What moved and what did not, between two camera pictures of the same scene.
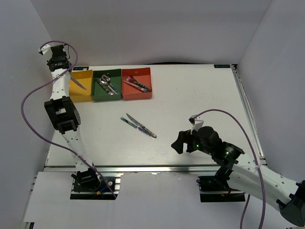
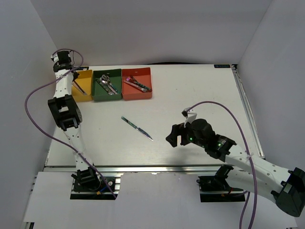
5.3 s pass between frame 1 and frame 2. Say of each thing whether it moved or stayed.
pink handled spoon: stayed
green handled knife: stayed
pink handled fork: stayed
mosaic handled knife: moved
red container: stayed
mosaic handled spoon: moved
